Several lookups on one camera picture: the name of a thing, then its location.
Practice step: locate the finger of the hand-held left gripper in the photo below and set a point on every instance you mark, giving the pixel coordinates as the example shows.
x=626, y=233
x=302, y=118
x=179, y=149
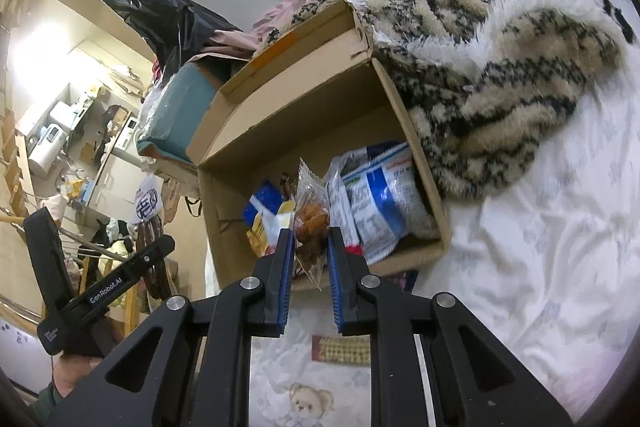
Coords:
x=150, y=257

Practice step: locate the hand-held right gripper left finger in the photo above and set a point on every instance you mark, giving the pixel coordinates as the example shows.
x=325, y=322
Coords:
x=285, y=279

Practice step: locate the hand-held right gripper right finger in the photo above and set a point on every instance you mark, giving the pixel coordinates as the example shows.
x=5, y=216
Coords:
x=336, y=287

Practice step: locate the clear packet of brown snacks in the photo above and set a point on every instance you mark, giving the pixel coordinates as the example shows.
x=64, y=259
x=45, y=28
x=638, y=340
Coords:
x=311, y=217

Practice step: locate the blue snack packet yellow edge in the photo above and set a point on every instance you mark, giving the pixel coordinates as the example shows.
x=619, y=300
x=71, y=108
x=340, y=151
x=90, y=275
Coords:
x=265, y=209

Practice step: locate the red yellow white snack packet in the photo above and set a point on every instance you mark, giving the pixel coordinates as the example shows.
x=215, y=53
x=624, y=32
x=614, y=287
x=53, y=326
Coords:
x=340, y=202

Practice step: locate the white snack packet blue print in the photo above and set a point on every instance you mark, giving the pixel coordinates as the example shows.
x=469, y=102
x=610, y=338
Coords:
x=385, y=197

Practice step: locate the brown cardboard box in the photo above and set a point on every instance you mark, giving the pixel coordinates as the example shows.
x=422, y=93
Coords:
x=300, y=107

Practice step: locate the person's left hand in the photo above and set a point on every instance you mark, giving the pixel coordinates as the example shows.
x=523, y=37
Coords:
x=75, y=369

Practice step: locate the white bag black print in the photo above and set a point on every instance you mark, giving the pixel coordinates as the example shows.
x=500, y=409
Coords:
x=147, y=204

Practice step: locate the red patterned flat packet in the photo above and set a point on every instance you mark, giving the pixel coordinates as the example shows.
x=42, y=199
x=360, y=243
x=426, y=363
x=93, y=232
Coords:
x=341, y=349

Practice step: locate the white rice cooker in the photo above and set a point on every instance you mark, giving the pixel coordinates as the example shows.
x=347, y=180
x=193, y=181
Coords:
x=45, y=152

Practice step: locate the teal storage box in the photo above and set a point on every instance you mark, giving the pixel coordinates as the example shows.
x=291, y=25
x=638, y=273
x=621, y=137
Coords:
x=175, y=112

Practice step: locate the white floral bedsheet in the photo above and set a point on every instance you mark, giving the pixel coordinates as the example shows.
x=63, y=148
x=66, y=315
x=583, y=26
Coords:
x=525, y=257

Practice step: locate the beige black fur blanket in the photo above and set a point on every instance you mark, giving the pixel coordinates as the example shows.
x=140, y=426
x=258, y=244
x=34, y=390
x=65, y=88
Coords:
x=500, y=97

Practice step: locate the black plastic bag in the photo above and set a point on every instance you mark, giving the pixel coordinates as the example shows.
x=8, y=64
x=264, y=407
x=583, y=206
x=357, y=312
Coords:
x=140, y=2

